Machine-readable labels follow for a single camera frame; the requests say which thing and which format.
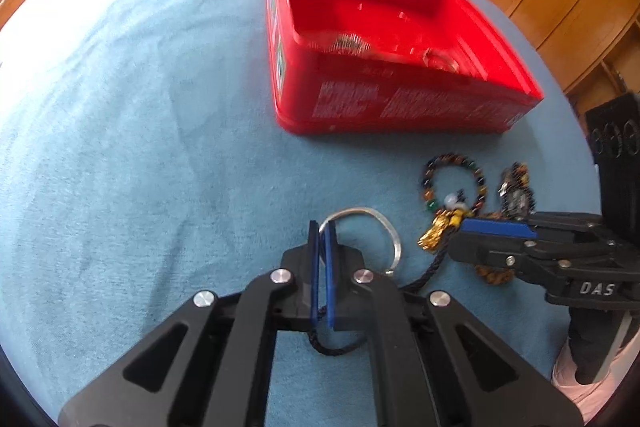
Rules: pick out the open wooden shelf unit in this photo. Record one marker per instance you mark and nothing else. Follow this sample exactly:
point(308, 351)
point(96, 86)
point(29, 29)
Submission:
point(610, 72)

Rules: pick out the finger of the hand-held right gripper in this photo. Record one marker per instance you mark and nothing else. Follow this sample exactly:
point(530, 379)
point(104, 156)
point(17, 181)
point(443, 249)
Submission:
point(480, 249)
point(495, 228)

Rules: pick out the oval silver bangle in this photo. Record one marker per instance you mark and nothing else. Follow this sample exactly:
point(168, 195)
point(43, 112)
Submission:
point(452, 64)

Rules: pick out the red tin box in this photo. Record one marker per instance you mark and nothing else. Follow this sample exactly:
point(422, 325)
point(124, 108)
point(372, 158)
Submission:
point(400, 102)

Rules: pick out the round silver bangle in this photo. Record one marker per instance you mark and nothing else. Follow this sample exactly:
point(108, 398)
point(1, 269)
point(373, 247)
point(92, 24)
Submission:
point(380, 217)

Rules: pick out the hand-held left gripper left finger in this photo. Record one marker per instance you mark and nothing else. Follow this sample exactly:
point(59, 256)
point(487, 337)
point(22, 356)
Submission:
point(314, 267)

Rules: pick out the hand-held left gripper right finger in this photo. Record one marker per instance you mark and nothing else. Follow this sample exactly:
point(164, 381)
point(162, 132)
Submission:
point(330, 277)

